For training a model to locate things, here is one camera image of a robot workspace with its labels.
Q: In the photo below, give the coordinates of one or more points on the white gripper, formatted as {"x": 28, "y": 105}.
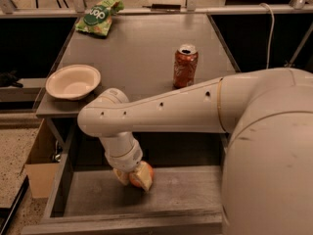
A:
{"x": 126, "y": 161}

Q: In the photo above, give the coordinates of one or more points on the orange round can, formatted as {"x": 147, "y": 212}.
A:
{"x": 136, "y": 179}

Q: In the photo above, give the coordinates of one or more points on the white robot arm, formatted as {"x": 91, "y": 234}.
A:
{"x": 268, "y": 114}

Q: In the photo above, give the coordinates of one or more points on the open grey top drawer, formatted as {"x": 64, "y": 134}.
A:
{"x": 185, "y": 199}

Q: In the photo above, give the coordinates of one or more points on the red soda can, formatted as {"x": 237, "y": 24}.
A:
{"x": 185, "y": 65}

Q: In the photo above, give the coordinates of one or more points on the cardboard box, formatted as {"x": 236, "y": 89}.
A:
{"x": 39, "y": 166}

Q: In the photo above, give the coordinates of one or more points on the white paper bowl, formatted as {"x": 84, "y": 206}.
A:
{"x": 73, "y": 82}

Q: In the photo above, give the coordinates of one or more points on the grey wooden cabinet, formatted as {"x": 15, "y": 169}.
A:
{"x": 137, "y": 58}

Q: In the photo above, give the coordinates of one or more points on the black object at left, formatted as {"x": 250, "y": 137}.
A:
{"x": 9, "y": 79}

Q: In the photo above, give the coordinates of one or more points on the green chip bag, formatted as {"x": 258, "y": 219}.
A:
{"x": 99, "y": 20}

